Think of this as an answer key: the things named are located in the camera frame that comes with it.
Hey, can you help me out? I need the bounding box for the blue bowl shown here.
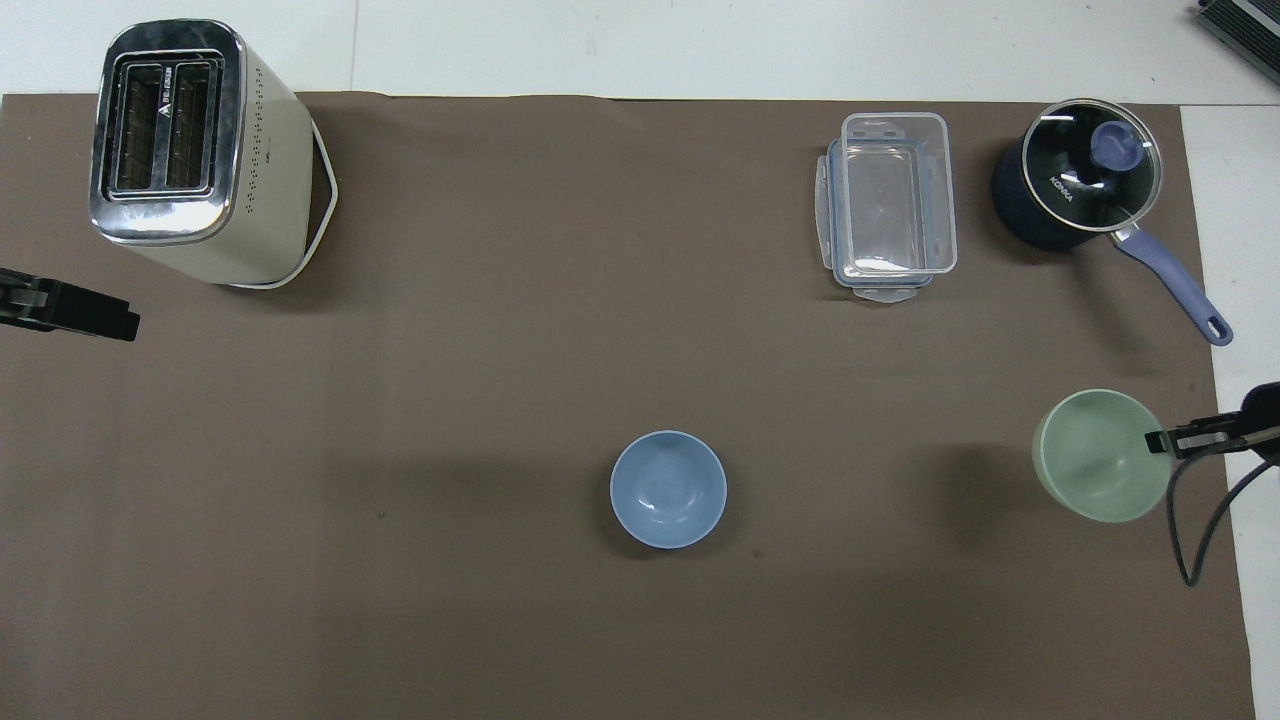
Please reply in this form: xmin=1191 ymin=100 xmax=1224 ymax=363
xmin=609 ymin=430 xmax=729 ymax=551

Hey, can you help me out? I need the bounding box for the clear lid with blue seal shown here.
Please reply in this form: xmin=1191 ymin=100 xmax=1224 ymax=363
xmin=814 ymin=138 xmax=937 ymax=305

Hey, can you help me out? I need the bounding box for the clear plastic container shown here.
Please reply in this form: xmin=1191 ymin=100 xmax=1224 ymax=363
xmin=839 ymin=111 xmax=959 ymax=277

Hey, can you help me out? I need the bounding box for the dark blue saucepan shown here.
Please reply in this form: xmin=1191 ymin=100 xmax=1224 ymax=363
xmin=991 ymin=98 xmax=1235 ymax=348

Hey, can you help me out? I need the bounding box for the cream and chrome toaster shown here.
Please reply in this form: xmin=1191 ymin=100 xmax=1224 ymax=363
xmin=88 ymin=18 xmax=340 ymax=292

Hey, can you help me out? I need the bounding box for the green cup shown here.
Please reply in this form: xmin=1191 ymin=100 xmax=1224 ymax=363
xmin=1031 ymin=389 xmax=1179 ymax=525

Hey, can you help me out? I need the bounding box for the glass lid with blue knob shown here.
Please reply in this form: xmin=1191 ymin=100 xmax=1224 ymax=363
xmin=1021 ymin=98 xmax=1165 ymax=234

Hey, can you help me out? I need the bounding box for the dark grey ribbed box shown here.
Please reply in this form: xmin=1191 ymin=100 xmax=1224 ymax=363
xmin=1197 ymin=0 xmax=1280 ymax=60

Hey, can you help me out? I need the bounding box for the black cable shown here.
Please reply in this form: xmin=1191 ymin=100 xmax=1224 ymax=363
xmin=1165 ymin=454 xmax=1280 ymax=589

